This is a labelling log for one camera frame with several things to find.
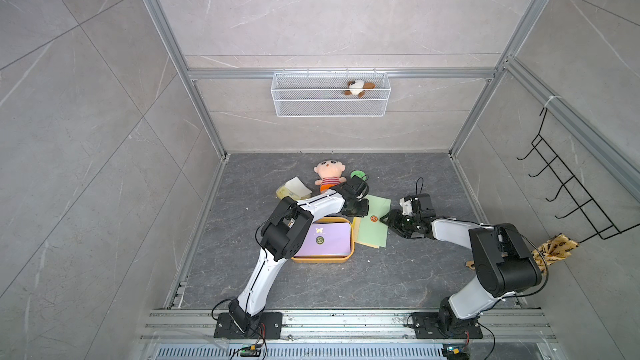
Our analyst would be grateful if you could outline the light green envelope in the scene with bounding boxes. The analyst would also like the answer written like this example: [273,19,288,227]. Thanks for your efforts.
[356,195,391,248]

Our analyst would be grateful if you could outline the lilac envelope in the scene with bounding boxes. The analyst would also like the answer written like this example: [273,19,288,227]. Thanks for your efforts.
[296,222,352,258]

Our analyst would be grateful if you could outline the yellow plastic storage tray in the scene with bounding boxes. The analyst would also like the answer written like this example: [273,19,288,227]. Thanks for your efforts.
[292,217,355,263]

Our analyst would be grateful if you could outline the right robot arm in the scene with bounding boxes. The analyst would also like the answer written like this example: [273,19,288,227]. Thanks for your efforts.
[380,210,543,338]

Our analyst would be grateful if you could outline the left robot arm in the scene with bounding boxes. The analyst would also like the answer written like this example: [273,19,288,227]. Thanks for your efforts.
[228,176,369,333]

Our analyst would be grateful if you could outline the pink plush doll orange pants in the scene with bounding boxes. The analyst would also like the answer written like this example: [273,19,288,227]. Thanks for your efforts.
[313,160,347,193]

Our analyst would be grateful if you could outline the yellow envelope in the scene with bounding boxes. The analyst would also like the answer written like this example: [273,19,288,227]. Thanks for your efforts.
[352,218,362,243]

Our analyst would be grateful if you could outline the small brown white plush dog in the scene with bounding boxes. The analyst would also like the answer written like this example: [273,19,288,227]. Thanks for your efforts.
[343,79,376,98]

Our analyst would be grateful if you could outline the yellow patterned cloth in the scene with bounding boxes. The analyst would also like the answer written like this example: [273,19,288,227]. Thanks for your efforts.
[467,231,579,275]

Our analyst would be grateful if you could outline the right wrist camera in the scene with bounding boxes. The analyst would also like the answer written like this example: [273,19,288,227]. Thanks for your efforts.
[399,193,437,218]

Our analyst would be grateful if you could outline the white wire mesh basket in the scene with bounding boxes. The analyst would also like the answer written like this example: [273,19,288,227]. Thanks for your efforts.
[271,71,391,118]

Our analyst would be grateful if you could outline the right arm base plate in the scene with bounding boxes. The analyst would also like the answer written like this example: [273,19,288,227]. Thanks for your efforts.
[407,312,483,340]

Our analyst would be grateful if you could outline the black wall hook rack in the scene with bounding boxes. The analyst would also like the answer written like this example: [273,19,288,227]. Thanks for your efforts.
[517,108,639,243]

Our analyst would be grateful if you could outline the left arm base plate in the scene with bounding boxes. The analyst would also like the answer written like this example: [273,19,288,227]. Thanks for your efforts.
[213,312,283,340]

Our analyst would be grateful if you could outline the aluminium mounting rail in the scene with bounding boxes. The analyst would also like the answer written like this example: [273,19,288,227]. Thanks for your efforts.
[138,308,566,359]

